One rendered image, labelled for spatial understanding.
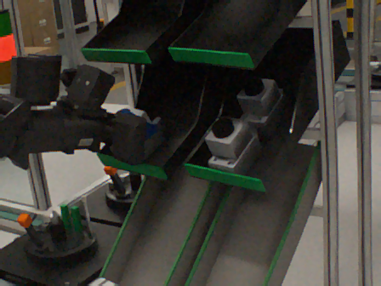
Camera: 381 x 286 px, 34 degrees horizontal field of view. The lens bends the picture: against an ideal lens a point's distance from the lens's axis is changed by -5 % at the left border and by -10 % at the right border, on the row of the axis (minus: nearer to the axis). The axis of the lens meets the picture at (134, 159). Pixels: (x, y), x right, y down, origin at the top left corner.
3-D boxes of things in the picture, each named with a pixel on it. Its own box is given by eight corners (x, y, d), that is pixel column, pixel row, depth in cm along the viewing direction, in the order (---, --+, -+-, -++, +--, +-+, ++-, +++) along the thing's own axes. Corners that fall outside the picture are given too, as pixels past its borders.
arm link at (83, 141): (91, 170, 81) (95, 120, 80) (19, 138, 95) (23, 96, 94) (145, 165, 86) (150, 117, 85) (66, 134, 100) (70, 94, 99)
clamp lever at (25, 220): (41, 250, 118) (23, 221, 114) (33, 248, 119) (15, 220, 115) (51, 237, 120) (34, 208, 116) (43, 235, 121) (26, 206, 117)
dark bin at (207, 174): (264, 194, 82) (247, 152, 78) (190, 177, 91) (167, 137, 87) (351, 60, 94) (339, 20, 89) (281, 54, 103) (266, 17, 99)
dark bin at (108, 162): (167, 181, 91) (145, 141, 86) (103, 165, 100) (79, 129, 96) (264, 56, 102) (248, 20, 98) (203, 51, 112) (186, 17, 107)
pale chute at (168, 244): (175, 307, 96) (158, 300, 93) (116, 284, 105) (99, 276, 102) (247, 140, 102) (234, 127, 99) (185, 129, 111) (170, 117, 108)
